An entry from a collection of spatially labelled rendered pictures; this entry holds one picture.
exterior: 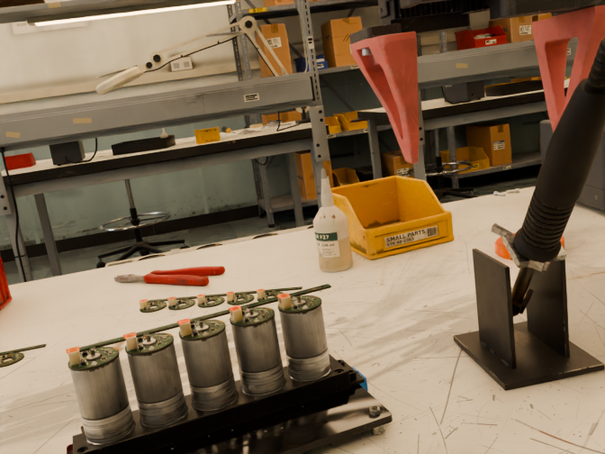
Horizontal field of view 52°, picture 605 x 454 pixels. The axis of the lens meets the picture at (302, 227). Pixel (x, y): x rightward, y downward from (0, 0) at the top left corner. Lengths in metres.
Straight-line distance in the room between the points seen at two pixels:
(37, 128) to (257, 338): 2.33
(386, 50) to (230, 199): 4.47
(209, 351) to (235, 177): 4.45
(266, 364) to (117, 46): 4.45
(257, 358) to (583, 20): 0.26
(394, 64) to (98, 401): 0.23
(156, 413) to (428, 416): 0.14
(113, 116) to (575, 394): 2.35
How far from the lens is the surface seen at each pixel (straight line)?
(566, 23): 0.41
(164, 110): 2.59
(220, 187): 4.77
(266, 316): 0.34
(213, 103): 2.60
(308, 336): 0.35
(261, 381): 0.35
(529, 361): 0.40
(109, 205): 4.78
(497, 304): 0.39
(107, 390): 0.33
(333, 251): 0.60
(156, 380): 0.33
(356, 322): 0.48
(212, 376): 0.34
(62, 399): 0.46
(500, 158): 4.98
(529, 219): 0.35
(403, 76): 0.35
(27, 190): 2.73
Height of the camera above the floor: 0.93
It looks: 13 degrees down
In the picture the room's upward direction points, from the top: 8 degrees counter-clockwise
